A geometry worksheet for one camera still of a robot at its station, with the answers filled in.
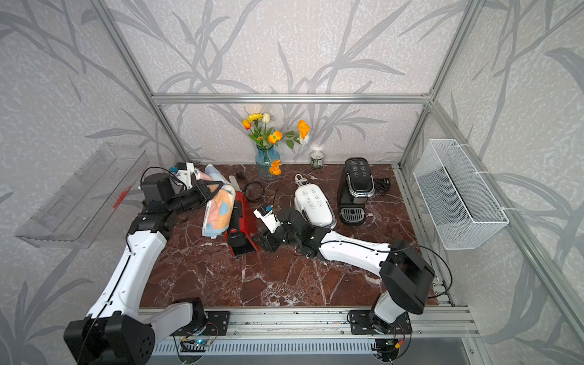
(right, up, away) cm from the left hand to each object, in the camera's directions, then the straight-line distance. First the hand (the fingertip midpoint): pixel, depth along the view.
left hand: (222, 184), depth 73 cm
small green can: (+32, +12, +43) cm, 55 cm away
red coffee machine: (+5, -18, +3) cm, 19 cm away
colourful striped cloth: (-1, -8, -1) cm, 8 cm away
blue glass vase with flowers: (+9, +11, +32) cm, 35 cm away
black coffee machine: (+46, 0, +10) cm, 47 cm away
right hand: (+10, -17, +3) cm, 20 cm away
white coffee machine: (+29, -6, +4) cm, 30 cm away
